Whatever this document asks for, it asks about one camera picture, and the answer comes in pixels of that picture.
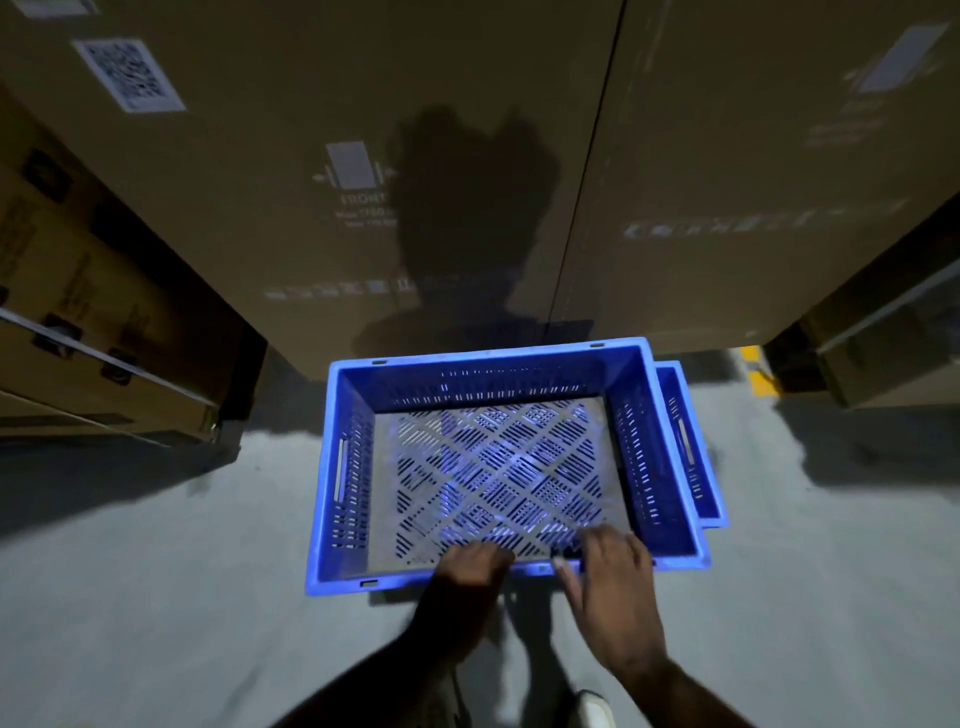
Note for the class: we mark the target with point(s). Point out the person's left hand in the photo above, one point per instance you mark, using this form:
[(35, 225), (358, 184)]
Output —
[(459, 600)]

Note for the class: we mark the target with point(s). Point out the person's right hand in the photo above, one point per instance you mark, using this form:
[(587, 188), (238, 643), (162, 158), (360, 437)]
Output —
[(619, 607)]

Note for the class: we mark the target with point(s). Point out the person's left fingers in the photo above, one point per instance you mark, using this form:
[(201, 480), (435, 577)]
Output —
[(480, 556)]

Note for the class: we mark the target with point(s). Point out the person's right thumb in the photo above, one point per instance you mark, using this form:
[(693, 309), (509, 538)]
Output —
[(571, 589)]

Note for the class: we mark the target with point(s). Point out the blue perforated plastic crate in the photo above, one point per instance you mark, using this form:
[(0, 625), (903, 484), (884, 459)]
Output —
[(709, 480), (480, 375)]

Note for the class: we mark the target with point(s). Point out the person's right forearm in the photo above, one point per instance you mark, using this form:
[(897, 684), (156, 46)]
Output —
[(686, 697)]

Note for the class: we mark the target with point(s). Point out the person's left forearm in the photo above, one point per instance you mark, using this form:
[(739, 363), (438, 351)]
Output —
[(367, 686)]

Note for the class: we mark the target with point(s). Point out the white shoe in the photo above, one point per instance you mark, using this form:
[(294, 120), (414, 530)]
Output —
[(596, 711)]

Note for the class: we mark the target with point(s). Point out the small cardboard box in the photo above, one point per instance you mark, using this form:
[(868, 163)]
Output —
[(885, 352)]

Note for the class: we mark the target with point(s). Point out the flat cardboard box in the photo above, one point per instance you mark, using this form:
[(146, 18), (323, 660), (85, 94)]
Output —
[(82, 416)]

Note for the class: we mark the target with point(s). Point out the large cardboard box with code label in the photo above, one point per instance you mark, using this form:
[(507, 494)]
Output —
[(262, 187)]

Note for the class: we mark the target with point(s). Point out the large plain cardboard box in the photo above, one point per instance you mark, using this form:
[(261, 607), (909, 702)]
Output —
[(750, 165)]

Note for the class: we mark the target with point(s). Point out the cardboard box with black marks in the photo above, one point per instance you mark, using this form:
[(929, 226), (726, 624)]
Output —
[(90, 270)]

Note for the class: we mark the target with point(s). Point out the white code label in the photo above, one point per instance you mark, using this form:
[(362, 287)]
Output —
[(129, 75)]

